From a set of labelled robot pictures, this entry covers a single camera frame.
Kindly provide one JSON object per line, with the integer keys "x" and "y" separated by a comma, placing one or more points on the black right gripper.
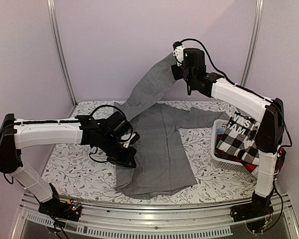
{"x": 176, "y": 74}

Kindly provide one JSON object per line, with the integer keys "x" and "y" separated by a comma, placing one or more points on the aluminium frame post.
{"x": 253, "y": 41}
{"x": 59, "y": 50}

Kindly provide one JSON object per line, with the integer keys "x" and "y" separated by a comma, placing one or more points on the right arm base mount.
{"x": 251, "y": 210}

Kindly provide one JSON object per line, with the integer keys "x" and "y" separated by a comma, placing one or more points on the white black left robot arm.
{"x": 16, "y": 134}

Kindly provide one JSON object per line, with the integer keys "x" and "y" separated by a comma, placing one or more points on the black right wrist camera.
{"x": 188, "y": 57}

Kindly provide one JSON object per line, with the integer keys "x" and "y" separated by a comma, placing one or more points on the aluminium frame post left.
{"x": 59, "y": 50}

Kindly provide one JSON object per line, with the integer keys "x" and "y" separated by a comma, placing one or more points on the white plastic laundry basket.
{"x": 219, "y": 155}

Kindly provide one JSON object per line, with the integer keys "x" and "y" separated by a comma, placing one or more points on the aluminium frame post right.
{"x": 253, "y": 41}

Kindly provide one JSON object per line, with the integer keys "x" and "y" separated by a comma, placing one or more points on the black white checkered shirt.
{"x": 240, "y": 133}

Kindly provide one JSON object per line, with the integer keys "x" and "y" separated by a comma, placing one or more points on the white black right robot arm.
{"x": 268, "y": 113}

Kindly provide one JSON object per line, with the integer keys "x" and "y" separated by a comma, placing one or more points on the red black plaid shirt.
{"x": 250, "y": 160}

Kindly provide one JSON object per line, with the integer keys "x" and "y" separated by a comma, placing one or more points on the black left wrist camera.
{"x": 121, "y": 129}

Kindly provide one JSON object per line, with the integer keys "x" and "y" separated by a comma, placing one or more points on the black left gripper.
{"x": 128, "y": 158}

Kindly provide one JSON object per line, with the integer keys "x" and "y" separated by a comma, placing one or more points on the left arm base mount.
{"x": 64, "y": 210}

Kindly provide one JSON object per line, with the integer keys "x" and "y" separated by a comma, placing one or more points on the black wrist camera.
{"x": 121, "y": 129}
{"x": 188, "y": 57}

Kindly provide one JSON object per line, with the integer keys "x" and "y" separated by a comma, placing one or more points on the grey long sleeve shirt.
{"x": 162, "y": 165}

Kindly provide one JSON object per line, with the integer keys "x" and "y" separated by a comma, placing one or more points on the aluminium front rail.
{"x": 104, "y": 220}

